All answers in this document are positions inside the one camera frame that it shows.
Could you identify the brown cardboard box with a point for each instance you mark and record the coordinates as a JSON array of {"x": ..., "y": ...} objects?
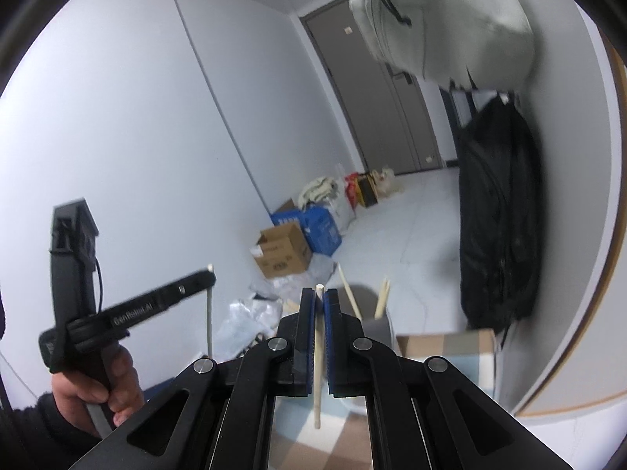
[{"x": 289, "y": 254}]

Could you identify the white shoulder bag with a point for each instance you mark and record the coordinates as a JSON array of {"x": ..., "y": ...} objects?
[{"x": 441, "y": 19}]

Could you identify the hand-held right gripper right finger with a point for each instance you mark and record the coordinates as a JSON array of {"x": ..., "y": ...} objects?
[{"x": 329, "y": 352}]

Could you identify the black backpack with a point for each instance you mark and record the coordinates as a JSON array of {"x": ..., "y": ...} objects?
[{"x": 499, "y": 215}]

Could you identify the blue cardboard box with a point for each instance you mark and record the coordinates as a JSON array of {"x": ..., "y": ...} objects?
[{"x": 323, "y": 230}]

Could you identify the clear plastic bag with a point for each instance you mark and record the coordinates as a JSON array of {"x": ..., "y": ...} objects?
[{"x": 240, "y": 323}]

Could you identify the grey door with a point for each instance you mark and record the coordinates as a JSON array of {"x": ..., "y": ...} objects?
[{"x": 372, "y": 107}]

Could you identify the cream cloth bag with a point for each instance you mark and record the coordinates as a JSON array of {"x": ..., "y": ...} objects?
[{"x": 316, "y": 188}]

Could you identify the person's left hand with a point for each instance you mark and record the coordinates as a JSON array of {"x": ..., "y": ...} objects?
[{"x": 125, "y": 387}]

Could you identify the black yellow paper bag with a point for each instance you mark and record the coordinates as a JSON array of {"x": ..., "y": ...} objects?
[{"x": 367, "y": 193}]

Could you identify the beige plastic bag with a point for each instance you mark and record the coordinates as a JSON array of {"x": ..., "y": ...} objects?
[{"x": 386, "y": 181}]

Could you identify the wooden chopstick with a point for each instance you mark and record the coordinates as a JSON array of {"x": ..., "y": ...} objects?
[
  {"x": 349, "y": 293},
  {"x": 318, "y": 411}
]

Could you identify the white sack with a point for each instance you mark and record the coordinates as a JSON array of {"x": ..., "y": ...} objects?
[{"x": 343, "y": 210}]

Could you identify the person's left forearm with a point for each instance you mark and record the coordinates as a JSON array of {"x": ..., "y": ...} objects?
[{"x": 39, "y": 431}]

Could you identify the white utensil holder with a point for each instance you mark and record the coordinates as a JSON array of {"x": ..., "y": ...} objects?
[{"x": 382, "y": 328}]

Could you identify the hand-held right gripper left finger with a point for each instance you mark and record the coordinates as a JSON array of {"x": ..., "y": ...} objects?
[{"x": 306, "y": 347}]

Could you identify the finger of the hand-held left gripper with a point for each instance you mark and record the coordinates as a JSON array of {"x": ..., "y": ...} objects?
[{"x": 196, "y": 284}]

